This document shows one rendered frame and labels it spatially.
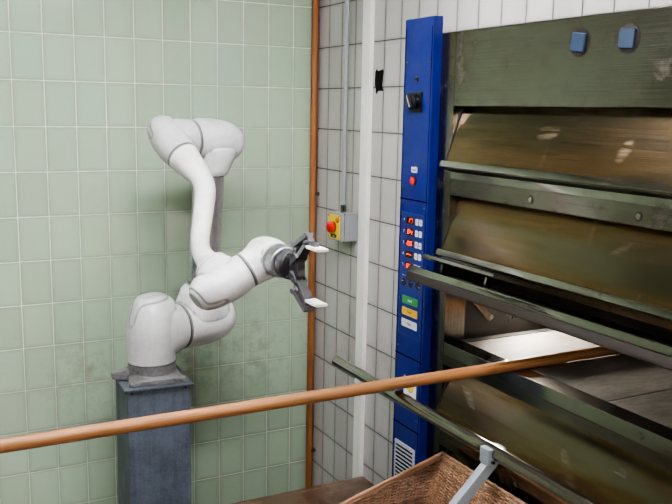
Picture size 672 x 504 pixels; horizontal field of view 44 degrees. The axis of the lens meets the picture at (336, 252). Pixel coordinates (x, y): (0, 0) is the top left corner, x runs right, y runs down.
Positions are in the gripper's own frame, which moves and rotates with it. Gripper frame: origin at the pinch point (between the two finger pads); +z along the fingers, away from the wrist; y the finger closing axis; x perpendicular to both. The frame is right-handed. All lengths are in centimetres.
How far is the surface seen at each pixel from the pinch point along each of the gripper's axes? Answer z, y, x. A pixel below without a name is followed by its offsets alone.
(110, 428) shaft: 7, 27, 53
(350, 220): -80, -2, -51
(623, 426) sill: 47, 30, -55
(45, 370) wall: -115, 51, 49
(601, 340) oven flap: 53, 7, -41
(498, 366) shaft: 8, 27, -50
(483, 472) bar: 46, 35, -16
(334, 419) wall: -96, 78, -54
